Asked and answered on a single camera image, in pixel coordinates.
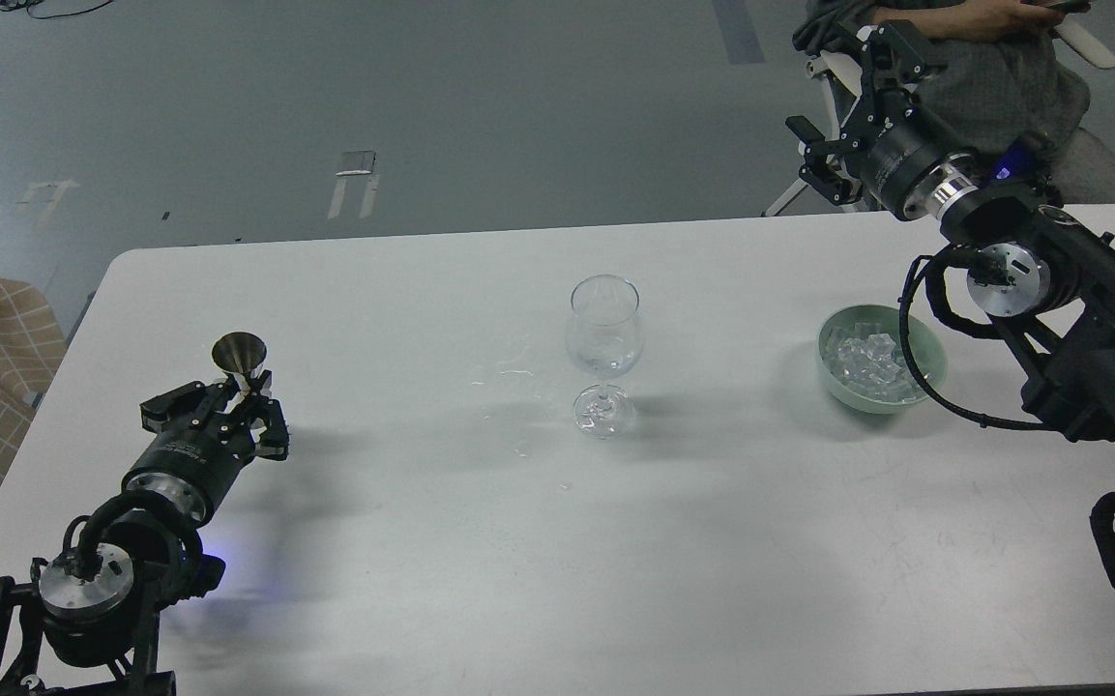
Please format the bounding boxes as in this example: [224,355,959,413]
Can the steel cocktail jigger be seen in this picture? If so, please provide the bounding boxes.
[211,332,273,393]

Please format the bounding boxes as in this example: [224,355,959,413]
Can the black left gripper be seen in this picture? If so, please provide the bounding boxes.
[122,381,290,528]

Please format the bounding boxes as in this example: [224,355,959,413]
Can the person's right hand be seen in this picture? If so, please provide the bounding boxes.
[940,1,1093,44]

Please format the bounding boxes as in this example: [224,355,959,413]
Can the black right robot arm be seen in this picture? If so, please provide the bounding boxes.
[786,21,1115,442]

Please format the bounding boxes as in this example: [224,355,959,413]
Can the white office chair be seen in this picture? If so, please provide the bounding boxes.
[762,25,942,218]

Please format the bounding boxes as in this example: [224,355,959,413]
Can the clear wine glass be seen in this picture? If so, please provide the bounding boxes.
[565,274,644,439]

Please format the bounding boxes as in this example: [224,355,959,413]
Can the green bowl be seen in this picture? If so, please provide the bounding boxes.
[816,305,929,416]

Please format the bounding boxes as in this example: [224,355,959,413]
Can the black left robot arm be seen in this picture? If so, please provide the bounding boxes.
[0,371,290,695]

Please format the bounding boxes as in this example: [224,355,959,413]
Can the grey tape on floor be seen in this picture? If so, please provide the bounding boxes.
[326,149,381,220]

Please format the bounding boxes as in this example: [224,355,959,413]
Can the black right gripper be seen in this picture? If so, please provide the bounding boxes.
[785,19,977,221]

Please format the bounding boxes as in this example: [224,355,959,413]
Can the seated person in grey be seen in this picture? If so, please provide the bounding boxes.
[791,1,1115,204]

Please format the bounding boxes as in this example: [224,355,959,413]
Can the clear ice cubes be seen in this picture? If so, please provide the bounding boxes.
[823,322,925,406]

